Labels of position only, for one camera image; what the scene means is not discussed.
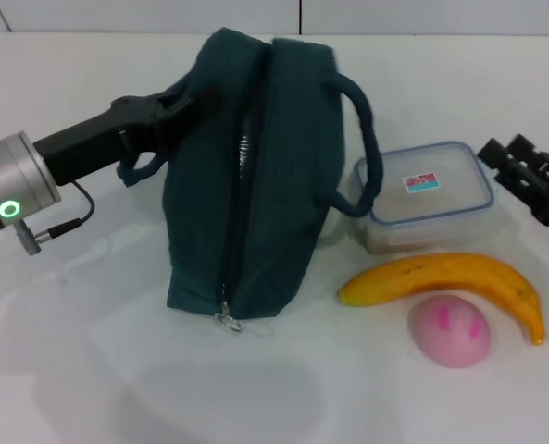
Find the dark teal insulated lunch bag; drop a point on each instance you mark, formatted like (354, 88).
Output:
(274, 185)

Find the pink egg-shaped ball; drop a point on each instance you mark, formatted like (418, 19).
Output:
(450, 333)

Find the yellow banana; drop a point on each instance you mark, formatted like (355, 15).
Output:
(440, 275)

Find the clear blue-rimmed food container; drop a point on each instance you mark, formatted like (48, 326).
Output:
(422, 194)

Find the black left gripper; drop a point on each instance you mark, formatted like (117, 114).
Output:
(103, 139)

